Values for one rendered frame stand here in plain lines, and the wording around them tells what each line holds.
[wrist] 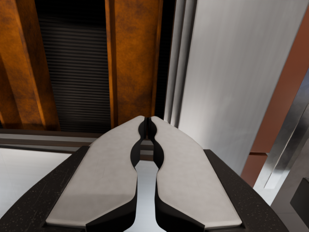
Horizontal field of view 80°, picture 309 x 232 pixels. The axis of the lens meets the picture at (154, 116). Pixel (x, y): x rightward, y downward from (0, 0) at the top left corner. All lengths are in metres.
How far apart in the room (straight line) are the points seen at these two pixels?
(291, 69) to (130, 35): 0.23
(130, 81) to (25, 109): 0.22
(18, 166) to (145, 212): 0.18
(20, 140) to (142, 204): 0.18
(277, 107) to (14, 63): 0.42
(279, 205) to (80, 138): 1.94
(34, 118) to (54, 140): 0.19
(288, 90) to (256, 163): 0.11
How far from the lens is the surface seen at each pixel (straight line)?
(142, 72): 0.35
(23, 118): 0.47
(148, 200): 0.28
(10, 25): 0.41
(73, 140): 0.26
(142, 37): 0.34
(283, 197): 2.01
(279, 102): 0.26
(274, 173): 0.58
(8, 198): 0.34
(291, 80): 0.26
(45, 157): 0.26
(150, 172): 0.24
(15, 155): 0.28
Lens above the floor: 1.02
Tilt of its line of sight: 61 degrees down
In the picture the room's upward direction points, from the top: 178 degrees clockwise
